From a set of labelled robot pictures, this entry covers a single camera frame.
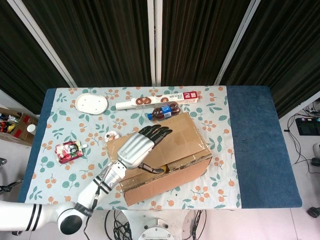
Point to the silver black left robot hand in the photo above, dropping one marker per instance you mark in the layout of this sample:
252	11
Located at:
132	150

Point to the brown cardboard box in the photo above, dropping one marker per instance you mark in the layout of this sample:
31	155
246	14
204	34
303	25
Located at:
175	180

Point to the white grey robot base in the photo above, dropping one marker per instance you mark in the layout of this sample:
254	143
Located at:
156	232

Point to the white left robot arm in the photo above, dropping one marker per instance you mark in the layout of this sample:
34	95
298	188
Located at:
85	197

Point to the brown drink bottle blue label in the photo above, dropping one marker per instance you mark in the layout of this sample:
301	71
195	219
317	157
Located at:
165	112

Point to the long red white snack box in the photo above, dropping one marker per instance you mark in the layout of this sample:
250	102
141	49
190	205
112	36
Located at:
160	100

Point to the fruit and leaf print tablecloth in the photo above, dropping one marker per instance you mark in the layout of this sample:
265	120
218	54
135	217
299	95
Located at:
75	160

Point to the white oval plate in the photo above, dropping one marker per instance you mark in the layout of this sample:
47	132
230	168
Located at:
91	103

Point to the red drink pouch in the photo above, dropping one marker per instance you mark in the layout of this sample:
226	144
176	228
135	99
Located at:
68	151

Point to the white capped jar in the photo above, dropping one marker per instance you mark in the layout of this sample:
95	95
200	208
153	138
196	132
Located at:
31	129

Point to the cardboard box of clutter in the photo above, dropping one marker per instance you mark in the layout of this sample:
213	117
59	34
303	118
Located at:
22	130

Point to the dark pleated screen panel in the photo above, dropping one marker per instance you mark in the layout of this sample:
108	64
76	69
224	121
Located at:
287	50
200	37
100	42
20	62

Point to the black stand leg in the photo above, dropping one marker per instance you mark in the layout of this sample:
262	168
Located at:
12	186

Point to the blue table cover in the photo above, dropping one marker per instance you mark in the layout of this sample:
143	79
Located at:
260	150

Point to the black floor device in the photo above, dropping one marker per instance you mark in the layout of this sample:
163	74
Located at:
307	126

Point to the black caster wheel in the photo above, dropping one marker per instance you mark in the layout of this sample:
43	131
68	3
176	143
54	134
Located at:
313	212

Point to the white screen frame post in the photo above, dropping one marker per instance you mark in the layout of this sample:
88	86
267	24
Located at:
154	42
45	42
236	42

